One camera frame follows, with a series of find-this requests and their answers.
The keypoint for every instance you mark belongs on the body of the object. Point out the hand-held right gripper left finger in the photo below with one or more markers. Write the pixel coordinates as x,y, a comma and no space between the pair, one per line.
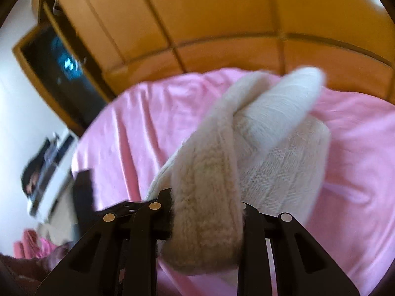
165,217

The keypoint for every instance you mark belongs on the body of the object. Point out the wooden wardrobe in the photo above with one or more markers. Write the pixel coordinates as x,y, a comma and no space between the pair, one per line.
216,12

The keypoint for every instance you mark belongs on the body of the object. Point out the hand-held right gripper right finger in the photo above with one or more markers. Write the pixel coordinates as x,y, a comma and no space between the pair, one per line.
251,223

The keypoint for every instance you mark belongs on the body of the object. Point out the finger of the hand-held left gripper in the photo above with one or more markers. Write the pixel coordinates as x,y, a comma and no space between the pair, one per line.
84,197

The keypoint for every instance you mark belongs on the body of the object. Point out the white knit sweater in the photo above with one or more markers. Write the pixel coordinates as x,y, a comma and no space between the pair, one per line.
200,191

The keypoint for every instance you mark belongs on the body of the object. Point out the crumpled pink cloth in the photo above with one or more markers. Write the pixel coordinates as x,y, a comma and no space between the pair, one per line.
31,246

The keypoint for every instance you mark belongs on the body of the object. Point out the pink bed sheet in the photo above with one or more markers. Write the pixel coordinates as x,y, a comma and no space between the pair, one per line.
129,135

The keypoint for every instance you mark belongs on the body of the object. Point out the dark television screen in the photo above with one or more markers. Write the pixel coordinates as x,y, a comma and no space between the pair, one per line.
61,67

